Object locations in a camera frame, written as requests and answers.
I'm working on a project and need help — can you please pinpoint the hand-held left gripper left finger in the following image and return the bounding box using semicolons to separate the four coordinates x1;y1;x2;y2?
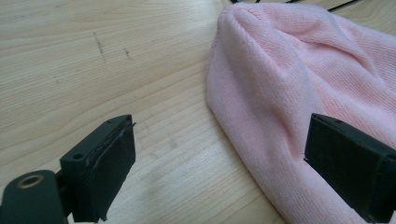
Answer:
59;114;137;224

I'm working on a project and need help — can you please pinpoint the pink knit hat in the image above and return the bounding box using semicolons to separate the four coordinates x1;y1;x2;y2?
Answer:
205;2;396;224

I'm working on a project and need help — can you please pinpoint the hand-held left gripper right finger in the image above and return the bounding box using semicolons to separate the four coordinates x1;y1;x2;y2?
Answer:
304;112;396;224

